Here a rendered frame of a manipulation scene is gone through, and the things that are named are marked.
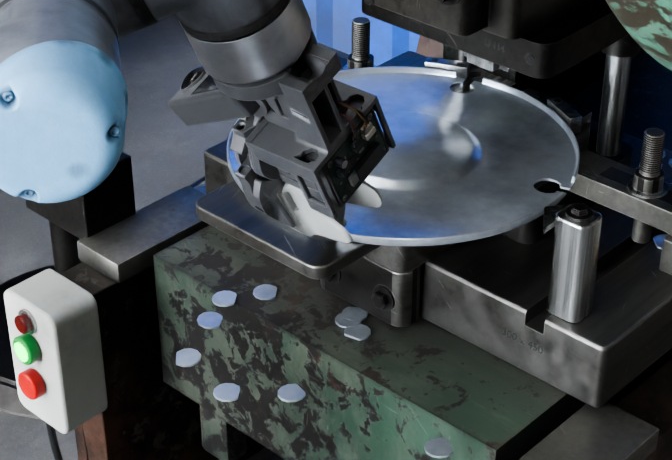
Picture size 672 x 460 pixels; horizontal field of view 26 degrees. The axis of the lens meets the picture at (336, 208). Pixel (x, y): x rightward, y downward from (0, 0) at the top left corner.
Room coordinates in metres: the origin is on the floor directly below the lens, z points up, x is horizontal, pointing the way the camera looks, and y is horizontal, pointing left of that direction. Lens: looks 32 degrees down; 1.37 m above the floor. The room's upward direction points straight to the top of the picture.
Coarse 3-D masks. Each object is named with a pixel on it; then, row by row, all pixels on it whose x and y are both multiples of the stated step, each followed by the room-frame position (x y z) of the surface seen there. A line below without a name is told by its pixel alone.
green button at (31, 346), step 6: (18, 336) 1.05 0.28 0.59; (24, 336) 1.05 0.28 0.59; (30, 336) 1.05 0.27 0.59; (18, 342) 1.04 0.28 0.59; (24, 342) 1.04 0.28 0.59; (30, 342) 1.04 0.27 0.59; (36, 342) 1.04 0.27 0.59; (30, 348) 1.04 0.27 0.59; (36, 348) 1.04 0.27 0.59; (30, 354) 1.03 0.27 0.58; (36, 354) 1.04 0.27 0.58; (30, 360) 1.03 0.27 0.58; (36, 360) 1.04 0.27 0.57
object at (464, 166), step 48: (384, 96) 1.15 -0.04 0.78; (432, 96) 1.15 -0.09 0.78; (480, 96) 1.15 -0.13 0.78; (528, 96) 1.14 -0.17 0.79; (432, 144) 1.05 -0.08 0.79; (480, 144) 1.06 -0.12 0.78; (528, 144) 1.06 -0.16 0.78; (576, 144) 1.05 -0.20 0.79; (384, 192) 0.98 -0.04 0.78; (432, 192) 0.98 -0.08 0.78; (480, 192) 0.98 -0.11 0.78; (528, 192) 0.98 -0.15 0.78; (384, 240) 0.91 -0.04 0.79; (432, 240) 0.91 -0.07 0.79
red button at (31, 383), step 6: (24, 372) 1.05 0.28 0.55; (30, 372) 1.04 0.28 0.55; (36, 372) 1.05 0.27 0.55; (18, 378) 1.05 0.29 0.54; (24, 378) 1.04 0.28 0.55; (30, 378) 1.04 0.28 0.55; (36, 378) 1.04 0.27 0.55; (24, 384) 1.04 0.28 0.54; (30, 384) 1.04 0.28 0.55; (36, 384) 1.04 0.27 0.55; (42, 384) 1.04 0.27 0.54; (24, 390) 1.04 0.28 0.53; (30, 390) 1.04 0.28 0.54; (36, 390) 1.03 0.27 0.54; (42, 390) 1.04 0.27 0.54; (30, 396) 1.04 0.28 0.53; (36, 396) 1.03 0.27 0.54
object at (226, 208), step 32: (224, 192) 0.99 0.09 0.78; (224, 224) 0.94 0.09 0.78; (256, 224) 0.94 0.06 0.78; (288, 256) 0.90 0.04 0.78; (320, 256) 0.89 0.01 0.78; (352, 256) 0.90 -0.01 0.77; (384, 256) 0.99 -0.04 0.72; (416, 256) 0.99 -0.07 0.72; (352, 288) 1.01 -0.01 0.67; (384, 288) 0.99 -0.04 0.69; (416, 288) 0.99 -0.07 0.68; (384, 320) 0.99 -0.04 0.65; (416, 320) 0.99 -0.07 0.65
